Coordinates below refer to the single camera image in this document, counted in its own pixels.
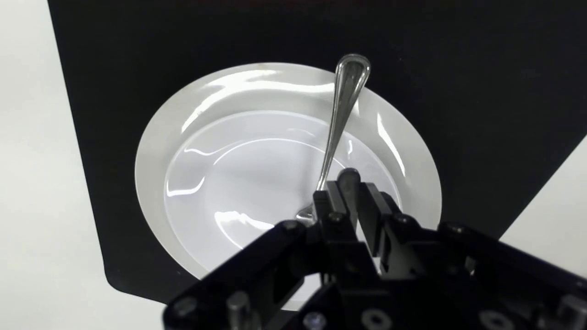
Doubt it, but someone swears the black mat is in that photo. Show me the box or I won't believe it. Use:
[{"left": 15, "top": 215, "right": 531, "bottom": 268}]
[{"left": 47, "top": 0, "right": 587, "bottom": 308}]

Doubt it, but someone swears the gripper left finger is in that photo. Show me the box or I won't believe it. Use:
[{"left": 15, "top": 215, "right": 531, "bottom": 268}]
[{"left": 163, "top": 180, "right": 380, "bottom": 330}]

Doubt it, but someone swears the white round plate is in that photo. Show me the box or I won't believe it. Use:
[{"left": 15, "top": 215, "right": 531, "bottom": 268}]
[{"left": 134, "top": 62, "right": 443, "bottom": 312}]

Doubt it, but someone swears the silver metal fork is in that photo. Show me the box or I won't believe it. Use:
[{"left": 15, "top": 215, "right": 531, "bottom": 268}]
[{"left": 296, "top": 54, "right": 371, "bottom": 225}]

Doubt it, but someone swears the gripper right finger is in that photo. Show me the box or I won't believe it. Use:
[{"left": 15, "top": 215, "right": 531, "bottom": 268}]
[{"left": 357, "top": 182, "right": 587, "bottom": 330}]

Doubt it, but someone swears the silver metal utensil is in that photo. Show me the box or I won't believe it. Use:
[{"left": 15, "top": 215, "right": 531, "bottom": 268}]
[{"left": 338, "top": 168, "right": 361, "bottom": 232}]

